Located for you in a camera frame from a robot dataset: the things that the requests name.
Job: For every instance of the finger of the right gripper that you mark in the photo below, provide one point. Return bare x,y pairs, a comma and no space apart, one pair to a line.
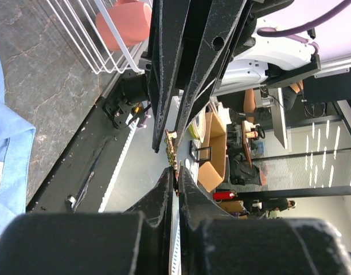
165,51
222,19

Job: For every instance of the red fire extinguisher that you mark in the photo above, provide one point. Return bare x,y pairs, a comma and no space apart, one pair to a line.
223,195

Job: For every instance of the light blue shirt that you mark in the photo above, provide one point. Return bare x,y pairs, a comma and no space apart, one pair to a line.
16,140

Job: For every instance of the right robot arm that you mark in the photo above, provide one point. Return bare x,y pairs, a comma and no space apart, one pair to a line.
195,47

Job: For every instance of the pink ceramic cup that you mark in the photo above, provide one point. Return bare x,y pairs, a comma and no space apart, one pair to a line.
132,20

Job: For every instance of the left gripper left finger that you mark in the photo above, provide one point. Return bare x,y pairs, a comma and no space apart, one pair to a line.
136,241

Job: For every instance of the white slotted cable duct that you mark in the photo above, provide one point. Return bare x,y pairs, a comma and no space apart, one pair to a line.
118,172

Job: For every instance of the green tape roll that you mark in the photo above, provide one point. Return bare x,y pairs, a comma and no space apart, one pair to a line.
197,127

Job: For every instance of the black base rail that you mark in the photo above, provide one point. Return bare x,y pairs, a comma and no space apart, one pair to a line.
82,178

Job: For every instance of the brown cardboard box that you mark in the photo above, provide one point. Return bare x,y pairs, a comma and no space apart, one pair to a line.
212,172

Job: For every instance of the gold metal brooch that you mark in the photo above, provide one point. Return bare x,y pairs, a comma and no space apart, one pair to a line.
170,151

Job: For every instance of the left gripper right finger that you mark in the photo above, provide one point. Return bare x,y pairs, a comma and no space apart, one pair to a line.
214,242

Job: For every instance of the white wire dish rack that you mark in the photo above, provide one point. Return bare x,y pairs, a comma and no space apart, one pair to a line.
78,21

